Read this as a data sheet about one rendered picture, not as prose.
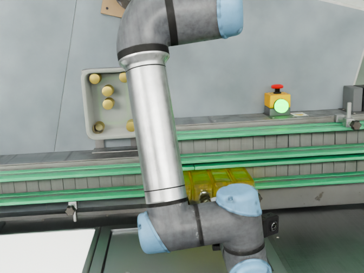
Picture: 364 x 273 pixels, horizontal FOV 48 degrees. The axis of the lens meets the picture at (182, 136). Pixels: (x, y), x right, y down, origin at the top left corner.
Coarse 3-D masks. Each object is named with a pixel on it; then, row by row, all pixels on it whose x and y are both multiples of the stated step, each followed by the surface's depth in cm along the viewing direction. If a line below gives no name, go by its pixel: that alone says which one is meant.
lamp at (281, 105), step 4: (276, 100) 134; (280, 100) 133; (284, 100) 133; (276, 104) 133; (280, 104) 132; (284, 104) 132; (276, 108) 133; (280, 108) 132; (284, 108) 132; (280, 112) 133
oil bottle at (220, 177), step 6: (222, 168) 125; (210, 174) 122; (216, 174) 120; (222, 174) 120; (228, 174) 120; (216, 180) 115; (222, 180) 115; (228, 180) 115; (216, 186) 113; (222, 186) 112; (216, 192) 113
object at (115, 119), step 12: (84, 72) 127; (96, 72) 127; (108, 72) 128; (120, 72) 135; (84, 84) 128; (96, 84) 135; (120, 84) 136; (84, 96) 129; (96, 96) 136; (108, 96) 136; (120, 96) 137; (84, 108) 130; (96, 108) 137; (120, 108) 138; (96, 120) 138; (108, 120) 138; (120, 120) 138; (108, 132) 136; (120, 132) 135; (132, 132) 135
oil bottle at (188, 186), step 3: (183, 171) 125; (186, 171) 125; (186, 174) 122; (186, 177) 119; (189, 177) 120; (186, 180) 117; (189, 180) 117; (186, 183) 115; (189, 183) 114; (186, 186) 113; (189, 186) 113; (186, 189) 112; (189, 189) 112; (186, 192) 112; (189, 192) 112; (189, 195) 112; (189, 198) 112
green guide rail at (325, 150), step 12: (348, 144) 133; (360, 144) 132; (180, 156) 128; (192, 156) 128; (204, 156) 128; (216, 156) 126; (228, 156) 126; (240, 156) 125; (252, 156) 124; (264, 156) 124; (276, 156) 124; (288, 156) 124; (300, 156) 125
